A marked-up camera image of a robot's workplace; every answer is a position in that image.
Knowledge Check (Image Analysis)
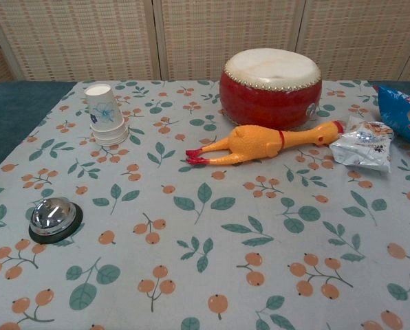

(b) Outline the silver call bell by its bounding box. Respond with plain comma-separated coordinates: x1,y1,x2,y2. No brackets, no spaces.
28,197,84,245

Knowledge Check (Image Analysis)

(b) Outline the yellow rubber chicken toy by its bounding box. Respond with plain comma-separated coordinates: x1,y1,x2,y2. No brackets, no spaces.
185,120,345,167

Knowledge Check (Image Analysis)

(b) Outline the floral fruit print tablecloth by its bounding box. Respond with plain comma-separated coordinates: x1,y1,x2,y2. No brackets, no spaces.
0,80,410,330

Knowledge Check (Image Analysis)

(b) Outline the red Chinese drum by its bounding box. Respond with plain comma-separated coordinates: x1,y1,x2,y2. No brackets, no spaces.
219,48,323,131

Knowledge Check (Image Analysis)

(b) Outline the stack of white paper cups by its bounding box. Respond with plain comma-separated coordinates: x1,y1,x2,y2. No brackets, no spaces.
83,82,128,146

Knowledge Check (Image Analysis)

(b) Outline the woven folding screen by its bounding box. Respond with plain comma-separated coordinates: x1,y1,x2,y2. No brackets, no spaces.
0,0,410,83

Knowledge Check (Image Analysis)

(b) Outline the silver snack packet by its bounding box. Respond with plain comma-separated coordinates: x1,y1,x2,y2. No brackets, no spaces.
329,115,395,173

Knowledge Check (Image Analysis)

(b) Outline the blue snack bag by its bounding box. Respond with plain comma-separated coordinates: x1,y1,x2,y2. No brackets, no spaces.
376,84,410,151

